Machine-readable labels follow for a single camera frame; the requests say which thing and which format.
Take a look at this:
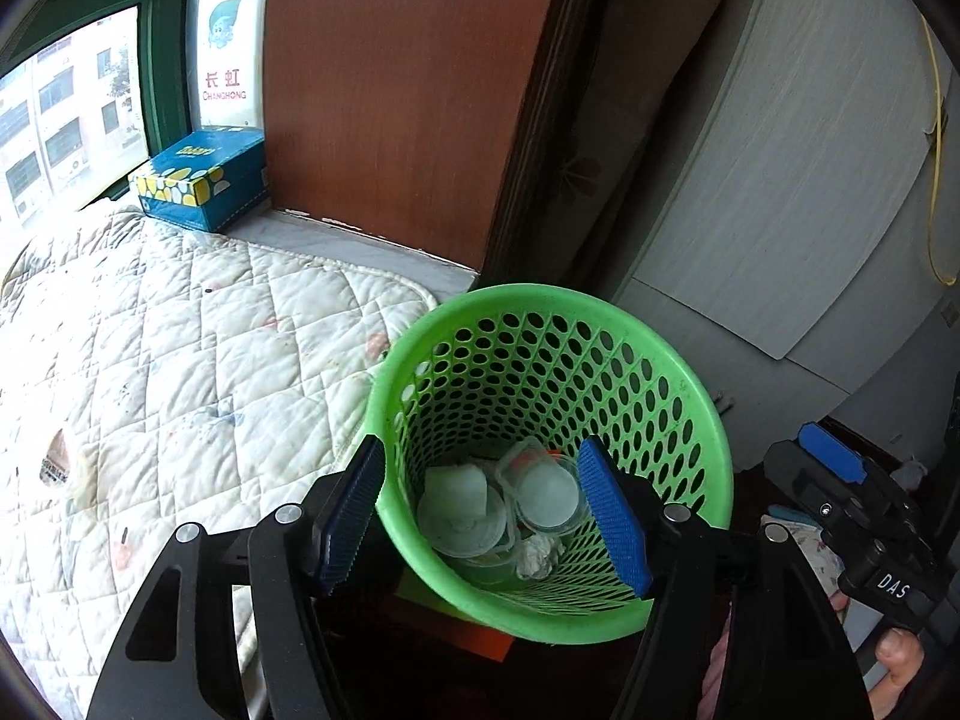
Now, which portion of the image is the pink cloth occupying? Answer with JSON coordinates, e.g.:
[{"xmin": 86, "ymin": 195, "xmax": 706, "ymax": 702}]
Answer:
[{"xmin": 697, "ymin": 611, "xmax": 740, "ymax": 720}]

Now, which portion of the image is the orange flat box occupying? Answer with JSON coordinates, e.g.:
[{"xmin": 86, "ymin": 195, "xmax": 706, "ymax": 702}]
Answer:
[{"xmin": 397, "ymin": 570, "xmax": 518, "ymax": 665}]

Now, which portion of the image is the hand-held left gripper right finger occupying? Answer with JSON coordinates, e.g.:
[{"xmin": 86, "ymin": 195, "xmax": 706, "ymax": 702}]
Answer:
[{"xmin": 576, "ymin": 435, "xmax": 875, "ymax": 720}]

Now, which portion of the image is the clear plastic cup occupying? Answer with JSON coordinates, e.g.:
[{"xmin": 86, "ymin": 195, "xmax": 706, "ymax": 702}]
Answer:
[{"xmin": 495, "ymin": 439, "xmax": 586, "ymax": 537}]

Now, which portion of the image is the brown wooden headboard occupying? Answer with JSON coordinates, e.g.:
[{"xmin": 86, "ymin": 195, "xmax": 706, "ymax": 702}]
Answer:
[{"xmin": 259, "ymin": 0, "xmax": 582, "ymax": 275}]

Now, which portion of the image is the dark floral panel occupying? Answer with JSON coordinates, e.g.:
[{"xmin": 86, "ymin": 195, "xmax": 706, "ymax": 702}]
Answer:
[{"xmin": 480, "ymin": 0, "xmax": 728, "ymax": 301}]

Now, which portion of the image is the blue tissue box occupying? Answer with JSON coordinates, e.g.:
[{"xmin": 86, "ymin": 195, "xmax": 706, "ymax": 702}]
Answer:
[{"xmin": 127, "ymin": 125, "xmax": 269, "ymax": 233}]

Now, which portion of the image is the person's right hand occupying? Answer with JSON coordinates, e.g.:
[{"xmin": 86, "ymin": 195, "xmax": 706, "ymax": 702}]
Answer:
[{"xmin": 874, "ymin": 630, "xmax": 927, "ymax": 691}]

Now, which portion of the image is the clear plastic wrapper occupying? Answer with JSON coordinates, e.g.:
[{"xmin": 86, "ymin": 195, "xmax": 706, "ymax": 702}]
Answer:
[{"xmin": 37, "ymin": 427, "xmax": 95, "ymax": 500}]

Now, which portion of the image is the green perforated plastic basket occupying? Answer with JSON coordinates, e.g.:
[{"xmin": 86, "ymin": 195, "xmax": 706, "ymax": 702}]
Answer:
[{"xmin": 362, "ymin": 283, "xmax": 736, "ymax": 646}]

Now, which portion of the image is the white window poster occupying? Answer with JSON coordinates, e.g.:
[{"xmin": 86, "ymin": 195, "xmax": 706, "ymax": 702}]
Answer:
[{"xmin": 187, "ymin": 0, "xmax": 271, "ymax": 128}]

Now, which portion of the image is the white wood-grain board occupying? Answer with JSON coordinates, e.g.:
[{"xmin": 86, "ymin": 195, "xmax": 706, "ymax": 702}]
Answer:
[{"xmin": 622, "ymin": 0, "xmax": 953, "ymax": 361}]

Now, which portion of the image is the crumpled white tissue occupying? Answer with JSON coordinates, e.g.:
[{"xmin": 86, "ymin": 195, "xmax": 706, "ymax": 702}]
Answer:
[{"xmin": 516, "ymin": 536, "xmax": 563, "ymax": 580}]

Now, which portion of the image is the green window frame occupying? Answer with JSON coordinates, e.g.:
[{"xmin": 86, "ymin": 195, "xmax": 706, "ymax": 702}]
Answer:
[{"xmin": 0, "ymin": 0, "xmax": 275, "ymax": 211}]

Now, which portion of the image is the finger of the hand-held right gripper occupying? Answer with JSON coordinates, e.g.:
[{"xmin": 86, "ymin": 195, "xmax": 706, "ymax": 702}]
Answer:
[
  {"xmin": 763, "ymin": 441, "xmax": 815, "ymax": 500},
  {"xmin": 797, "ymin": 422, "xmax": 869, "ymax": 486}
]

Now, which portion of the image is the white quilted mattress pad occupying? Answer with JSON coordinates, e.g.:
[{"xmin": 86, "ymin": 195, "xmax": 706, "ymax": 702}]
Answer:
[{"xmin": 0, "ymin": 210, "xmax": 440, "ymax": 720}]

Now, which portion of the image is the white patterned cloth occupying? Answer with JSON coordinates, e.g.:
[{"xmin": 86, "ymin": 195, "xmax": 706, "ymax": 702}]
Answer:
[{"xmin": 761, "ymin": 514, "xmax": 848, "ymax": 601}]

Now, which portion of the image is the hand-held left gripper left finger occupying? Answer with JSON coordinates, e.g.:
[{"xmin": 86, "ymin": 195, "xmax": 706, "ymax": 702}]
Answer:
[{"xmin": 86, "ymin": 433, "xmax": 387, "ymax": 720}]

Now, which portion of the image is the yellow cable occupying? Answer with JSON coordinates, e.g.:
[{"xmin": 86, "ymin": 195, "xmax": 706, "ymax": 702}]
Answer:
[{"xmin": 919, "ymin": 15, "xmax": 960, "ymax": 286}]

